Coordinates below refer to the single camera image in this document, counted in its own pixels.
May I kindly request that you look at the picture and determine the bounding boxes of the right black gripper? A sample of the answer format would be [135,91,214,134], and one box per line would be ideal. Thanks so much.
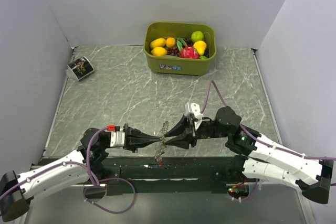
[164,112,229,150]

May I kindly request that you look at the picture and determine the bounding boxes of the metal keyring disc with rings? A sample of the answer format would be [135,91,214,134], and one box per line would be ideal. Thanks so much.
[154,121,169,165]

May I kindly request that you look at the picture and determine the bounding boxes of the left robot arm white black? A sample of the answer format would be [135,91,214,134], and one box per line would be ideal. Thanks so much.
[1,124,161,222]

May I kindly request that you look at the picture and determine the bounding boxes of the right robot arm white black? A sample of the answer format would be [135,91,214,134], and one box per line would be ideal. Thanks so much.
[164,103,333,204]

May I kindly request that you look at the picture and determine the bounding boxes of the olive green plastic bin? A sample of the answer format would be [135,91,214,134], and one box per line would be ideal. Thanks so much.
[143,22,216,76]

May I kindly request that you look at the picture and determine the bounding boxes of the pink dragon fruit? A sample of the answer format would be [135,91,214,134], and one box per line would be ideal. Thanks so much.
[180,47,199,59]

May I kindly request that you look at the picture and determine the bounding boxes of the dark red grapes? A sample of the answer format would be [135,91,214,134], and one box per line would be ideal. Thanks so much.
[165,38,193,57]

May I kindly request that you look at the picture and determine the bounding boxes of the yellow mango lower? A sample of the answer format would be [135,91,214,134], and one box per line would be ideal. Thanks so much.
[151,47,167,57]

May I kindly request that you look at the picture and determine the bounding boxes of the yellow mango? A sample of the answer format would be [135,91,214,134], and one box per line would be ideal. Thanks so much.
[150,38,166,49]
[151,47,167,57]

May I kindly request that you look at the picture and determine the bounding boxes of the yellow pear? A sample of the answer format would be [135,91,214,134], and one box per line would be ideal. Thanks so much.
[193,40,207,56]

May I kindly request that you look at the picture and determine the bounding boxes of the black printed can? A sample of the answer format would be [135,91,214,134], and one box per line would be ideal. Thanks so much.
[66,57,95,82]

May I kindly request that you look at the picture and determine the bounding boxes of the orange fruit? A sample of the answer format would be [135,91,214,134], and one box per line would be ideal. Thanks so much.
[166,37,176,48]

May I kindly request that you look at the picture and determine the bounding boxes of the yellow mango upper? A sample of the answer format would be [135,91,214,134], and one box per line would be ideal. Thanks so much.
[150,38,166,49]

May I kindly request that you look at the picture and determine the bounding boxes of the green apple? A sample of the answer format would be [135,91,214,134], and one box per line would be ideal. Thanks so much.
[191,31,204,43]

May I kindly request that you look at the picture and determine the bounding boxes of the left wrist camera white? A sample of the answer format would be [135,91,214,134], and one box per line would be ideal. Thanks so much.
[107,125,125,148]

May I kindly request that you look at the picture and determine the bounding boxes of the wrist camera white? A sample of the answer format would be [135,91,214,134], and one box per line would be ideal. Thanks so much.
[184,102,204,128]
[107,125,125,148]

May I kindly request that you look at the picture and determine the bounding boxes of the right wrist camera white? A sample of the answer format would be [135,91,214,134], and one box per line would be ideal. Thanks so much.
[184,102,204,128]

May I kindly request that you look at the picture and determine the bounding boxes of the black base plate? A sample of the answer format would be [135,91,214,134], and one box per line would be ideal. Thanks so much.
[95,157,255,196]

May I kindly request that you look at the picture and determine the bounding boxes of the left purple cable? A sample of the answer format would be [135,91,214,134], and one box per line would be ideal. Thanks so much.
[0,127,110,216]

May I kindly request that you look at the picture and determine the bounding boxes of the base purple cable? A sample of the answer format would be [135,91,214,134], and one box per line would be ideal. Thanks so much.
[83,177,137,214]

